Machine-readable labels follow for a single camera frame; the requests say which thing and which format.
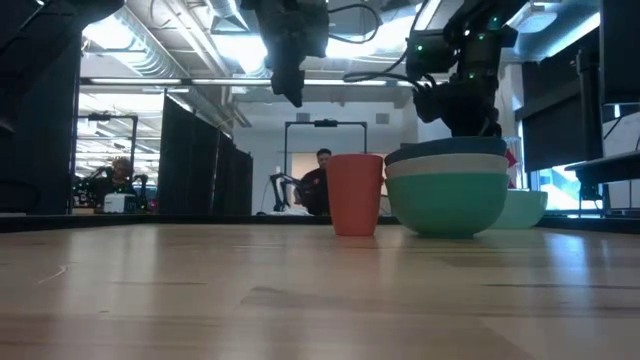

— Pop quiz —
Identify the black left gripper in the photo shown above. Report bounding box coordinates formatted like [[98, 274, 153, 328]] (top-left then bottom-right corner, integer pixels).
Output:
[[239, 0, 331, 109]]

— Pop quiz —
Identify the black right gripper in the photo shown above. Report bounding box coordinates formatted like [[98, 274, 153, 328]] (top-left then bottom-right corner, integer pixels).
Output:
[[412, 82, 504, 139]]

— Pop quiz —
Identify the blue-grey bowl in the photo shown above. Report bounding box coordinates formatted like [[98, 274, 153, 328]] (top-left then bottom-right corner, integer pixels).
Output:
[[383, 136, 509, 167]]

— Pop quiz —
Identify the white bowl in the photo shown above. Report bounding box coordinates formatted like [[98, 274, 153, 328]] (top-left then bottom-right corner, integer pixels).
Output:
[[384, 153, 510, 180]]

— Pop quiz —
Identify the green bowl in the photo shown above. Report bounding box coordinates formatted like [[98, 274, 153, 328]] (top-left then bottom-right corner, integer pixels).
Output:
[[385, 172, 511, 239]]

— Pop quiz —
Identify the person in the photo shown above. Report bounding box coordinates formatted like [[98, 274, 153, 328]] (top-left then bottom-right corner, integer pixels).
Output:
[[298, 147, 334, 216], [82, 157, 149, 211]]

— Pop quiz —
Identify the pale mint bowl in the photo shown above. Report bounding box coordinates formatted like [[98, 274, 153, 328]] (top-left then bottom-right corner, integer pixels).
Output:
[[489, 189, 549, 231]]

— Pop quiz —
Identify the orange cup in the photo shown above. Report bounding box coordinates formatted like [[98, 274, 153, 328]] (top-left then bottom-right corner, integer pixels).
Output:
[[325, 153, 385, 237]]

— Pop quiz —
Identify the black desk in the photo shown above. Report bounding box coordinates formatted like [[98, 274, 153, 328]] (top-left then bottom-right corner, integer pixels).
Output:
[[564, 149, 640, 201]]

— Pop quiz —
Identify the ceiling light strip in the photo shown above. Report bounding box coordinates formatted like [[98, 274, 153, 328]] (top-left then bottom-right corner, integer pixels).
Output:
[[89, 77, 401, 87]]

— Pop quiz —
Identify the black monitor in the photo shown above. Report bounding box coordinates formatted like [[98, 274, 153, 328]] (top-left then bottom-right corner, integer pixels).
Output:
[[599, 0, 640, 106]]

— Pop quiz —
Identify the white box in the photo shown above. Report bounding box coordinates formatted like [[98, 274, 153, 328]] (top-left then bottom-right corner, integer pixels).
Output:
[[103, 193, 139, 214]]

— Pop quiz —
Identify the black gantry frame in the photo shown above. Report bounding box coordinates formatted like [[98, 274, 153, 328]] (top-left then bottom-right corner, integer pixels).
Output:
[[283, 118, 369, 174]]

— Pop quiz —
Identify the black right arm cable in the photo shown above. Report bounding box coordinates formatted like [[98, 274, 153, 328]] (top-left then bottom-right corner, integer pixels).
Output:
[[342, 47, 426, 89]]

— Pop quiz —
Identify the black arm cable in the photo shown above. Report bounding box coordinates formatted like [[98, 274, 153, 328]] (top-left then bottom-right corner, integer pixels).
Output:
[[327, 3, 382, 45], [342, 47, 426, 89]]

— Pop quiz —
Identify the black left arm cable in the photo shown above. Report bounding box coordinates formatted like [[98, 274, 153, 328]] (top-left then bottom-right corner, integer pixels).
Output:
[[327, 3, 382, 45]]

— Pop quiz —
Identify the black partition wall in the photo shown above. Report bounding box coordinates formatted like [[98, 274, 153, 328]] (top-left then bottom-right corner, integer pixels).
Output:
[[158, 92, 254, 216]]

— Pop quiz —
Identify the silver ceiling duct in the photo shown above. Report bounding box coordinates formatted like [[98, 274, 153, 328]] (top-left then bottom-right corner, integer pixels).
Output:
[[114, 9, 251, 129]]

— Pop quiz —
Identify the black table frame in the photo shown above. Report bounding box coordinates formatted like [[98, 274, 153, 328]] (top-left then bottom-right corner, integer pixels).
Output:
[[0, 213, 640, 235]]

